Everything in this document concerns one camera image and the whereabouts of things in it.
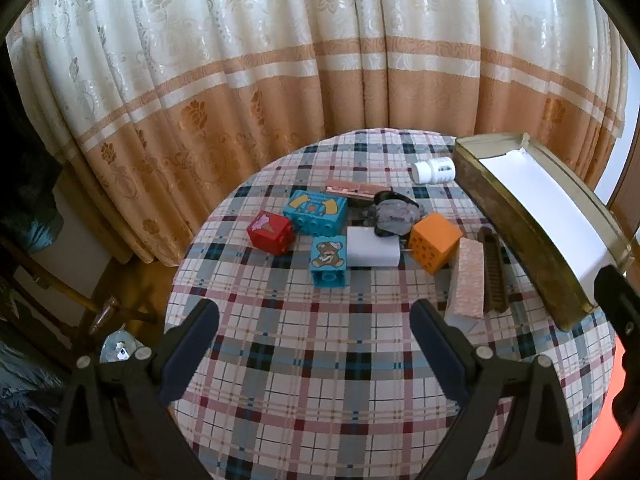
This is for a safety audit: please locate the gold metal tray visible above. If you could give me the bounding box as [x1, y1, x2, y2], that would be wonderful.
[452, 132, 633, 333]

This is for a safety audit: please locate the white pill bottle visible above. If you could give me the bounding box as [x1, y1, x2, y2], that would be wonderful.
[411, 156, 457, 185]

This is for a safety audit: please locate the brown toy train track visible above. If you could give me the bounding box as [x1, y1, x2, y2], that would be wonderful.
[476, 226, 510, 315]

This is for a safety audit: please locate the red toy block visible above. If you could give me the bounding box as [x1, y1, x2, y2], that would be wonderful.
[246, 211, 295, 256]

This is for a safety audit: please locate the orange red cloth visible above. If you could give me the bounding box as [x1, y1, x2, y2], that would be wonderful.
[575, 332, 631, 480]

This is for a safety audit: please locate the copper pink tin case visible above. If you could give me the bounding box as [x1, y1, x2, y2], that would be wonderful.
[324, 178, 388, 206]

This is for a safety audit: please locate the large blue toy block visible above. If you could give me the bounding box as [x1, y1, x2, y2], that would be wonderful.
[283, 189, 349, 237]

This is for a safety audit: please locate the grey sequin pouch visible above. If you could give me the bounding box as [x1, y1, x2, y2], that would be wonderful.
[362, 191, 426, 238]

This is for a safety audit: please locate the shiny crumpled wrapper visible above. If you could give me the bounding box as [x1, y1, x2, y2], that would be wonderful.
[100, 327, 151, 363]

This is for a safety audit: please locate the blue teddy bear toy block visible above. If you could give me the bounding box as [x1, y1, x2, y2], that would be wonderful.
[310, 235, 349, 288]

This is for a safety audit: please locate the wooden chair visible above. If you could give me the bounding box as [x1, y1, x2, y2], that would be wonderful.
[0, 237, 161, 361]

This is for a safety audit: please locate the white power adapter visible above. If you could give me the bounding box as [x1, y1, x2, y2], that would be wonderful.
[346, 226, 402, 268]

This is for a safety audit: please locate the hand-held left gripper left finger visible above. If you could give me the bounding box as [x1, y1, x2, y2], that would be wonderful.
[50, 299, 221, 480]

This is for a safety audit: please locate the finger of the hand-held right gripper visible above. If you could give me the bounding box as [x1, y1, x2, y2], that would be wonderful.
[594, 265, 640, 351]

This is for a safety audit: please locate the cream and orange floral curtain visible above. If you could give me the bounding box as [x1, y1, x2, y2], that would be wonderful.
[5, 0, 628, 266]

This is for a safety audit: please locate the orange toy cube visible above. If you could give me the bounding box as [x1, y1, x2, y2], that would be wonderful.
[409, 212, 463, 275]

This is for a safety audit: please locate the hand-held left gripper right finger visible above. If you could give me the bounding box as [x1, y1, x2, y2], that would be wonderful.
[410, 299, 578, 480]

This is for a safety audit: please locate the pink and white long box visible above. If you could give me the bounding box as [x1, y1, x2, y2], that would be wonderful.
[445, 236, 487, 333]

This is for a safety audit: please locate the dark teal cloth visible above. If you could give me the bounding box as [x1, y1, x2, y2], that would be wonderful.
[0, 150, 63, 261]

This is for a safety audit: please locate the blue grey cloth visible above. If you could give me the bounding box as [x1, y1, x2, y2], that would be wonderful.
[0, 350, 66, 480]

